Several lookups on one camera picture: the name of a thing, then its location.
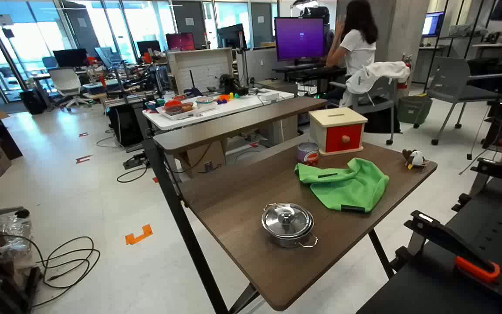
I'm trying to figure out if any dark wood table black frame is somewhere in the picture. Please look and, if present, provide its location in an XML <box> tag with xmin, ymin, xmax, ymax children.
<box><xmin>139</xmin><ymin>94</ymin><xmax>439</xmax><ymax>314</ymax></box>

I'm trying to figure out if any person in white shirt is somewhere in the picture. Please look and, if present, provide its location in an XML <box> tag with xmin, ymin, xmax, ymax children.
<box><xmin>326</xmin><ymin>0</ymin><xmax>380</xmax><ymax>80</ymax></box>

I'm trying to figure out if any blue screen monitor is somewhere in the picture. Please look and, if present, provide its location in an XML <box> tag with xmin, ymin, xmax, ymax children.
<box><xmin>420</xmin><ymin>11</ymin><xmax>446</xmax><ymax>38</ymax></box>

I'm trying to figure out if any white office chair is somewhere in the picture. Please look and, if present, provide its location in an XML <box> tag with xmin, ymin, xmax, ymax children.
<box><xmin>49</xmin><ymin>68</ymin><xmax>84</xmax><ymax>110</ymax></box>

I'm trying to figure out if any thin black floor cable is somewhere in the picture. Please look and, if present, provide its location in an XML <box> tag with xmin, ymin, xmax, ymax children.
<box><xmin>115</xmin><ymin>164</ymin><xmax>152</xmax><ymax>185</ymax></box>

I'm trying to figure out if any metal bowl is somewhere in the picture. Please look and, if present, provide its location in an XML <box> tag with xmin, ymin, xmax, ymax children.
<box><xmin>260</xmin><ymin>201</ymin><xmax>321</xmax><ymax>251</ymax></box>

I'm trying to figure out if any black switched-off monitor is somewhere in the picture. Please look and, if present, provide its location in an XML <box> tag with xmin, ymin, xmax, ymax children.
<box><xmin>52</xmin><ymin>47</ymin><xmax>89</xmax><ymax>68</ymax></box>

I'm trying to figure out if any white partition board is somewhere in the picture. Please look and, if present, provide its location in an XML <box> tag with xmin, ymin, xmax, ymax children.
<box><xmin>167</xmin><ymin>47</ymin><xmax>235</xmax><ymax>94</ymax></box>

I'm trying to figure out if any black perforated work platform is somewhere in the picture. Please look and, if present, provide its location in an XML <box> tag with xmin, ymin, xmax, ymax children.
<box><xmin>357</xmin><ymin>173</ymin><xmax>502</xmax><ymax>314</ymax></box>

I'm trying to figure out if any grey office chair with jacket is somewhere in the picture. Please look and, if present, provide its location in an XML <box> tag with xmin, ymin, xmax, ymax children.
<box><xmin>328</xmin><ymin>75</ymin><xmax>401</xmax><ymax>147</ymax></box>

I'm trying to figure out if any black clamp with orange handle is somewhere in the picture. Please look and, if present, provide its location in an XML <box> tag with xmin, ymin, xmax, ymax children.
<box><xmin>404</xmin><ymin>209</ymin><xmax>502</xmax><ymax>286</ymax></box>
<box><xmin>471</xmin><ymin>157</ymin><xmax>502</xmax><ymax>197</ymax></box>

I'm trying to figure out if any pink screen monitor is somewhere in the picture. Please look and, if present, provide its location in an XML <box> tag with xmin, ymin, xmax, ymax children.
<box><xmin>166</xmin><ymin>31</ymin><xmax>197</xmax><ymax>52</ymax></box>

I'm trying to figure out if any light wooden box with slot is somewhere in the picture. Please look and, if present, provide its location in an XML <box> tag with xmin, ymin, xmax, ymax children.
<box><xmin>308</xmin><ymin>106</ymin><xmax>369</xmax><ymax>157</ymax></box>

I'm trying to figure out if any black coiled floor cable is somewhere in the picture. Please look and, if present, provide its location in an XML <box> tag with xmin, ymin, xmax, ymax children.
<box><xmin>30</xmin><ymin>234</ymin><xmax>103</xmax><ymax>311</ymax></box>

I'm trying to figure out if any cardboard box under table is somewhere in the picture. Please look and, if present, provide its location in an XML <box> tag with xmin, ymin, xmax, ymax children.
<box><xmin>183</xmin><ymin>140</ymin><xmax>228</xmax><ymax>176</ymax></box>

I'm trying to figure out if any purple screen monitor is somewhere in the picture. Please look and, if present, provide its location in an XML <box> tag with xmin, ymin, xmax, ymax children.
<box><xmin>274</xmin><ymin>16</ymin><xmax>328</xmax><ymax>65</ymax></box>

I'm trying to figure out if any green bin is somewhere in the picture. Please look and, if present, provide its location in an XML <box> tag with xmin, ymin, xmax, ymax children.
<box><xmin>397</xmin><ymin>94</ymin><xmax>432</xmax><ymax>127</ymax></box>

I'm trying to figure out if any grey plastic chair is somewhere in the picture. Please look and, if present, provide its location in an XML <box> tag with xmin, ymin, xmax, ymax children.
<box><xmin>427</xmin><ymin>56</ymin><xmax>502</xmax><ymax>147</ymax></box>

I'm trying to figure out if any orange floor marker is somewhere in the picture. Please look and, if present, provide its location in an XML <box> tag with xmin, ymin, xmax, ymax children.
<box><xmin>124</xmin><ymin>223</ymin><xmax>155</xmax><ymax>246</ymax></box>

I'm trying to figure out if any black trash can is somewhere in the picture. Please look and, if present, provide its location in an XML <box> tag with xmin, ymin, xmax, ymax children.
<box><xmin>19</xmin><ymin>87</ymin><xmax>49</xmax><ymax>115</ymax></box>

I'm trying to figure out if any green cloth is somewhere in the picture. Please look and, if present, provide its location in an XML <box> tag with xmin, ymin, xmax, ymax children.
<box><xmin>293</xmin><ymin>155</ymin><xmax>390</xmax><ymax>215</ymax></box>

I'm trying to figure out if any white jacket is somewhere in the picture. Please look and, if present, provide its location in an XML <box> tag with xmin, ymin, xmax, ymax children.
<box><xmin>345</xmin><ymin>59</ymin><xmax>413</xmax><ymax>96</ymax></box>

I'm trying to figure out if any white table with toys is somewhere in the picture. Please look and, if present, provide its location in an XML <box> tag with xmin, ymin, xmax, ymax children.
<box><xmin>143</xmin><ymin>89</ymin><xmax>300</xmax><ymax>133</ymax></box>

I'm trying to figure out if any brown plush toy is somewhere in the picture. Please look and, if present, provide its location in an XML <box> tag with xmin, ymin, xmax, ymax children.
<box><xmin>401</xmin><ymin>147</ymin><xmax>429</xmax><ymax>171</ymax></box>

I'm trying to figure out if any black case under white table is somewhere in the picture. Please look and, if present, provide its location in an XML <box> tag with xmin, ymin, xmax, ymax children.
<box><xmin>108</xmin><ymin>103</ymin><xmax>145</xmax><ymax>147</ymax></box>

